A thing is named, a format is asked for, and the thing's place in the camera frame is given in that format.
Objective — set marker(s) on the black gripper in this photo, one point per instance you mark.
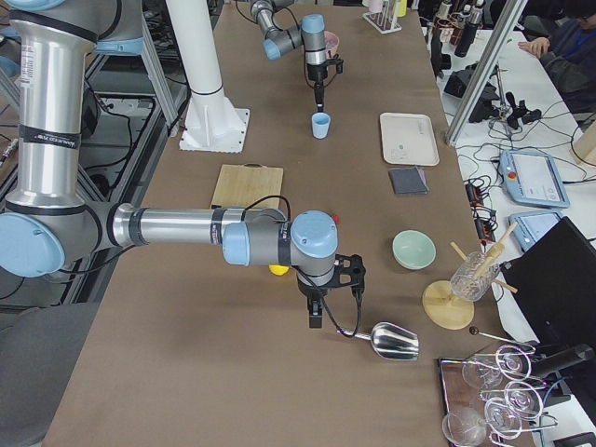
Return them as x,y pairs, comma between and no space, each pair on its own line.
311,291
316,74

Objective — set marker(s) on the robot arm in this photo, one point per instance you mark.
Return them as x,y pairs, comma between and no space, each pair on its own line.
47,224
308,33

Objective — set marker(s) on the light blue cup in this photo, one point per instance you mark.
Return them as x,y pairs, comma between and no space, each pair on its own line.
320,125

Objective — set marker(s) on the steel ice scoop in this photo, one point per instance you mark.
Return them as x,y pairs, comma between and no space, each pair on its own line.
389,341

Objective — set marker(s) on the white cup rack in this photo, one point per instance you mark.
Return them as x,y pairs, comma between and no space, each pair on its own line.
384,15

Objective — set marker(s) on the wooden cup stand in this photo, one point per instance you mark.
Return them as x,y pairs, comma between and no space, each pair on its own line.
440,303

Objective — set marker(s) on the patterned glass cup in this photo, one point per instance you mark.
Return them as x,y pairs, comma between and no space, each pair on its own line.
469,286

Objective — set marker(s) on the pink bowl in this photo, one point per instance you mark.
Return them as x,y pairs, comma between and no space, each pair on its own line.
332,43

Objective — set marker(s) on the upper whole yellow lemon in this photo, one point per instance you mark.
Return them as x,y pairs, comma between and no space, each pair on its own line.
278,270

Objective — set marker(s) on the cream rabbit tray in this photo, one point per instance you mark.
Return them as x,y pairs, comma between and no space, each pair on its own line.
408,139

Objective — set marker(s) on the mint green bowl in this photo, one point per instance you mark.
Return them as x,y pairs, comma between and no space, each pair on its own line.
413,249

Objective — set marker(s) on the bamboo cutting board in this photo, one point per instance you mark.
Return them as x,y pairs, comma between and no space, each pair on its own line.
238,186

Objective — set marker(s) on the grey folded cloth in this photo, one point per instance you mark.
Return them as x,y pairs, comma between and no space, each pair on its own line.
408,181

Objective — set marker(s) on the wine glass rack tray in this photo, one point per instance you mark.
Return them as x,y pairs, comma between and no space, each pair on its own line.
492,399

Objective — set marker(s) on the lower teach pendant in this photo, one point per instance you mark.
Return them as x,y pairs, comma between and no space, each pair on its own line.
533,225

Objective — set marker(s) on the teach pendant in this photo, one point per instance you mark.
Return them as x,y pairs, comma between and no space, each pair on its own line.
533,225
533,179

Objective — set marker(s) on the upper teach pendant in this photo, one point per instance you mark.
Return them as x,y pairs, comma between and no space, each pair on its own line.
533,179

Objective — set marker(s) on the black laptop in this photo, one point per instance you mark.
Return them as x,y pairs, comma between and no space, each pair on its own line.
555,279

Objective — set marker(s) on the seated person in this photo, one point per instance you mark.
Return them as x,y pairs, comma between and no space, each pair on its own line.
568,56

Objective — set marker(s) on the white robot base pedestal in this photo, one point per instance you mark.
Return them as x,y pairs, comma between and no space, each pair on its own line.
212,123

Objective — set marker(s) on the aluminium frame post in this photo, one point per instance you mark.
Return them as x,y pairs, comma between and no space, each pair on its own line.
511,12

